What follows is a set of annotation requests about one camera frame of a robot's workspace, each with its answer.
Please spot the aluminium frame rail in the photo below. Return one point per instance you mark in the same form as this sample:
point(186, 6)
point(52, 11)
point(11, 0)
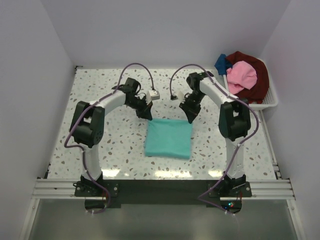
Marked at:
point(261, 189)

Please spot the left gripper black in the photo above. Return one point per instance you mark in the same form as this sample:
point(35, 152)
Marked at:
point(145, 113)

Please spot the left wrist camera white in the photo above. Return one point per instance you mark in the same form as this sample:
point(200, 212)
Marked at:
point(152, 95)

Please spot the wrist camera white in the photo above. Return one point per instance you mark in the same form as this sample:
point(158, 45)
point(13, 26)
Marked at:
point(180, 96)
point(152, 95)

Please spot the pink t shirt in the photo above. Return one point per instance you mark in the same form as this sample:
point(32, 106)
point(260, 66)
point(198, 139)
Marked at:
point(241, 76)

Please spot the dark red t shirt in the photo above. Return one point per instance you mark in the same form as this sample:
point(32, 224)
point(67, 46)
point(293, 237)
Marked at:
point(258, 93)

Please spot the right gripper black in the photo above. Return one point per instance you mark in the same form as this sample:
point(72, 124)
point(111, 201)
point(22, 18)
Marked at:
point(191, 112)

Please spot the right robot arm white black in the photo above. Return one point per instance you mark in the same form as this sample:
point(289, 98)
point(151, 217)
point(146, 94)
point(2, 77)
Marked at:
point(234, 124)

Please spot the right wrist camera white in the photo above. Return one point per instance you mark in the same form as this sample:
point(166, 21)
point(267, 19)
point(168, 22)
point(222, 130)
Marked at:
point(180, 96)

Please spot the blue t shirt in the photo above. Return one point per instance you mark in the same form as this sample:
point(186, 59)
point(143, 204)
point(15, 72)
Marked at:
point(222, 64)

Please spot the teal t shirt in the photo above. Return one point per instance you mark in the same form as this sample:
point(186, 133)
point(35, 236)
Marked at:
point(168, 138)

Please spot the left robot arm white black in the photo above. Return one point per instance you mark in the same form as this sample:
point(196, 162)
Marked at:
point(88, 126)

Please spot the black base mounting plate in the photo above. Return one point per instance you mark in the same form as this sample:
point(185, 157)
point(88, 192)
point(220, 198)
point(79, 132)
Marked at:
point(165, 192)

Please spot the white plastic laundry basket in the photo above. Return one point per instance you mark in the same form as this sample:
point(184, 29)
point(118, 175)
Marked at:
point(269, 101)

